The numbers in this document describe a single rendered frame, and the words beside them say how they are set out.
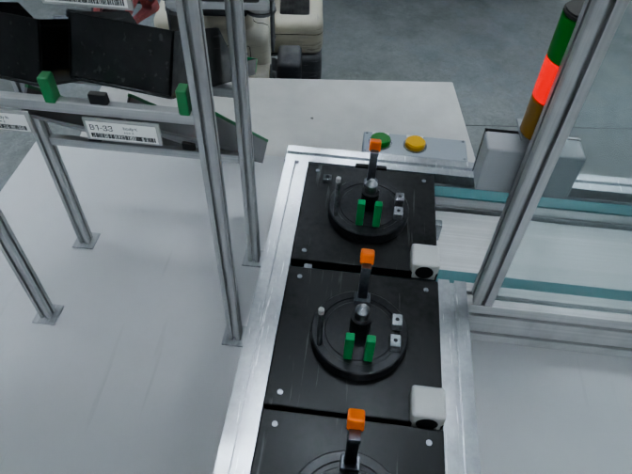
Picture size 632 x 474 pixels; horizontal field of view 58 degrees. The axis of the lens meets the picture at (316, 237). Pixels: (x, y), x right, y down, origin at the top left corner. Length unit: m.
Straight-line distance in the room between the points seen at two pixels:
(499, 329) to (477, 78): 2.43
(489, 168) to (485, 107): 2.33
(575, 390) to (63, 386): 0.81
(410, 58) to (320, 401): 2.76
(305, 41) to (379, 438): 1.42
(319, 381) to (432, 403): 0.15
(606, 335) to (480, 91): 2.31
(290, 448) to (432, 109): 0.95
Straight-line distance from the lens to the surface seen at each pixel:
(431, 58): 3.40
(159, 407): 0.93
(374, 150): 0.98
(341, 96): 1.47
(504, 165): 0.76
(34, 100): 0.71
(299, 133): 1.35
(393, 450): 0.78
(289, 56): 1.84
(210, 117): 0.63
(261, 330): 0.87
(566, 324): 1.00
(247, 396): 0.82
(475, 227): 1.10
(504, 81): 3.33
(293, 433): 0.77
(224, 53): 0.80
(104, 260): 1.12
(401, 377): 0.82
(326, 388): 0.80
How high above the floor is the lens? 1.68
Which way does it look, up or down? 48 degrees down
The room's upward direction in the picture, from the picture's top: 2 degrees clockwise
